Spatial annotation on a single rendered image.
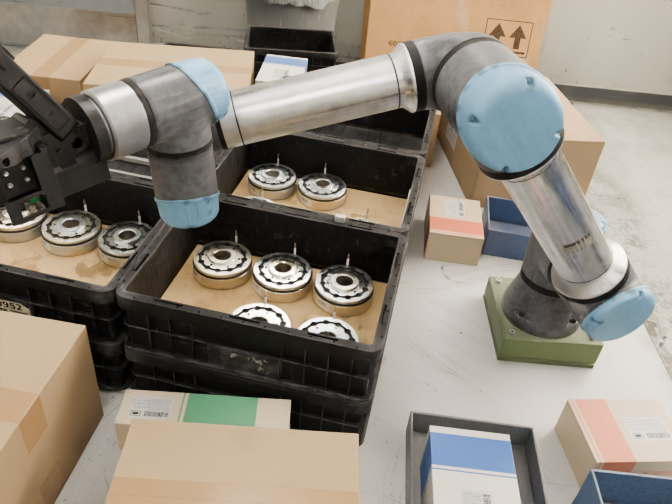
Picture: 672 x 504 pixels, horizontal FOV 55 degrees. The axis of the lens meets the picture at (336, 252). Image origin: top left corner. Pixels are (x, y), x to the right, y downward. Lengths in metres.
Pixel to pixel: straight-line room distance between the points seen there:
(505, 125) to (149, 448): 0.59
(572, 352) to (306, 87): 0.72
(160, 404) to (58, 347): 0.16
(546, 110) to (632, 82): 3.80
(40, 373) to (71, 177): 0.33
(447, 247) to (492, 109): 0.72
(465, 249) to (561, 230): 0.54
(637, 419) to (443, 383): 0.32
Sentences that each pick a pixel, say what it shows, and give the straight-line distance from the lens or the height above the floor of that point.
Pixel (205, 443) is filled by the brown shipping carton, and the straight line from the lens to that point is 0.87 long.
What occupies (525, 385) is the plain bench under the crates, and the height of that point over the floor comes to 0.70.
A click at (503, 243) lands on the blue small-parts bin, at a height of 0.74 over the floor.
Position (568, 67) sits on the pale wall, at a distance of 4.41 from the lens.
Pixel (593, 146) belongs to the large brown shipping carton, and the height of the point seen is 0.89.
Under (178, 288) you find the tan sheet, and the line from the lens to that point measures 1.13.
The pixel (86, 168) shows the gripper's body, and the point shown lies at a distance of 0.70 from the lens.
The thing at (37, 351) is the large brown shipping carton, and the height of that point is 0.90.
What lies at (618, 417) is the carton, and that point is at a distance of 1.15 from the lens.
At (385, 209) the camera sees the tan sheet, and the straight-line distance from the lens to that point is 1.36.
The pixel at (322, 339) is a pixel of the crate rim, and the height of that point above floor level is 0.93.
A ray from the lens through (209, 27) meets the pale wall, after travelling 4.24.
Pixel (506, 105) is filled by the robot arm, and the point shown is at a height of 1.28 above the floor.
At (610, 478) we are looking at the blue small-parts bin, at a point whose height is 0.83.
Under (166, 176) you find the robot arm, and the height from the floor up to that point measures 1.18.
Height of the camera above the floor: 1.56
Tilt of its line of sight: 37 degrees down
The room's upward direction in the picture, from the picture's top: 6 degrees clockwise
